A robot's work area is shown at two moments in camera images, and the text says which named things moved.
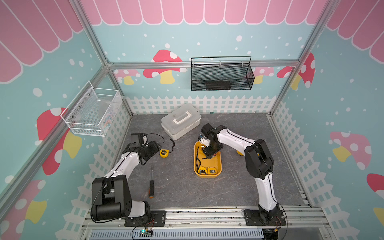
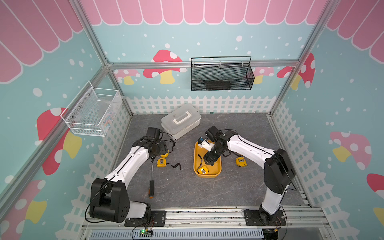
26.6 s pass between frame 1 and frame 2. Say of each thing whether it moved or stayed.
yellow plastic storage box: stayed
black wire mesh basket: stayed
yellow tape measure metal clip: moved
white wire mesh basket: stayed
